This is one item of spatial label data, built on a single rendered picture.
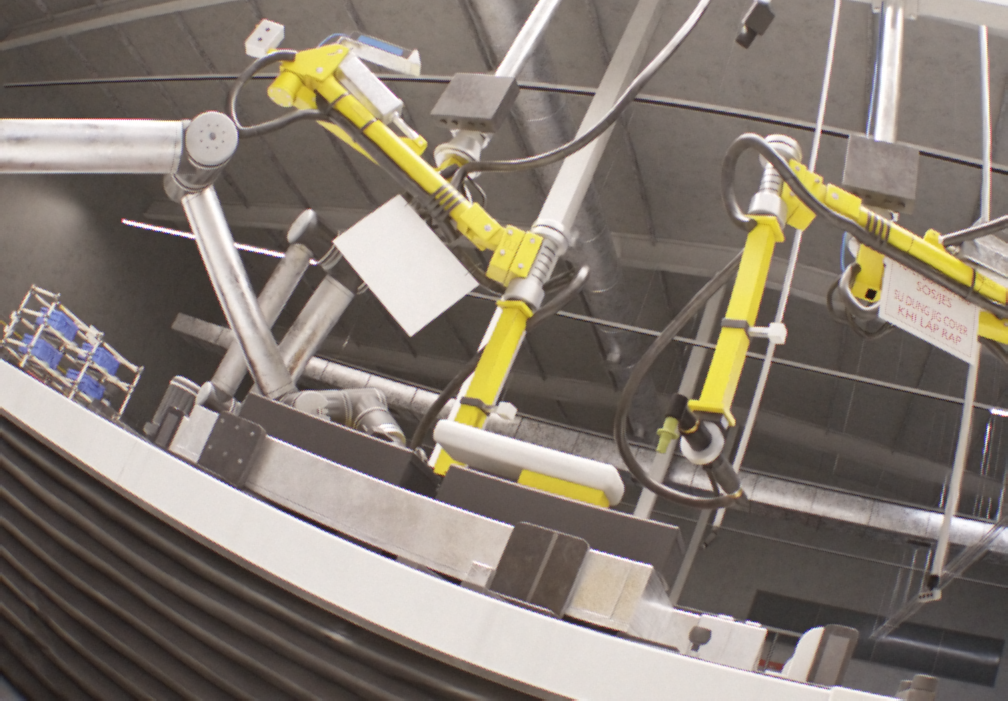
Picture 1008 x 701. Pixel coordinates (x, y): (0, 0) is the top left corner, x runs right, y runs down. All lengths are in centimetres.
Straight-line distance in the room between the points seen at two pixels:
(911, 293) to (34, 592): 196
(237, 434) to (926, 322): 159
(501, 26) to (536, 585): 965
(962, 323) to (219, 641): 185
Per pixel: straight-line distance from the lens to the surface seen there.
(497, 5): 1031
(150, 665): 97
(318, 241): 306
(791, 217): 197
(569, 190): 848
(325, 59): 247
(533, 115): 1165
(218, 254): 223
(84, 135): 202
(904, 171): 230
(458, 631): 74
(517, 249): 217
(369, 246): 218
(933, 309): 212
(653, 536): 136
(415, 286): 214
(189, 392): 311
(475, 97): 264
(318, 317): 312
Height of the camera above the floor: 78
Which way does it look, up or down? 24 degrees up
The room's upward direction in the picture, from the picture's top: 23 degrees clockwise
